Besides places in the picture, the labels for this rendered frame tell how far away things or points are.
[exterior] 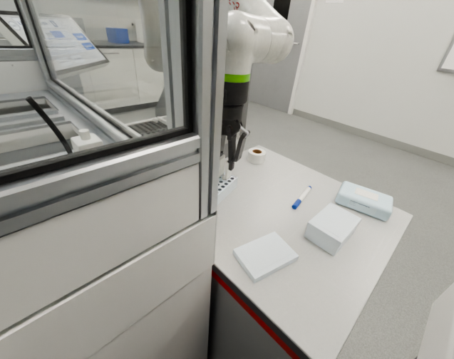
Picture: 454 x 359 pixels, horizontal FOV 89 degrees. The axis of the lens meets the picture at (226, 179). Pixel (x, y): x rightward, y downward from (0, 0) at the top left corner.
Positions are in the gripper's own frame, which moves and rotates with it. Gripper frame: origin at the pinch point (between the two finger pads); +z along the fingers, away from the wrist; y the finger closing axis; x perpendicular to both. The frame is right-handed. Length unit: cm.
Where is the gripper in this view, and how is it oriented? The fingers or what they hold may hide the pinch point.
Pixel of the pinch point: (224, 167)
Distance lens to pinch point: 73.1
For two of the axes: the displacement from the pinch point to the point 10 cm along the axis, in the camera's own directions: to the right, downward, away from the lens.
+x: 5.2, -4.4, 7.3
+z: -0.7, 8.3, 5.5
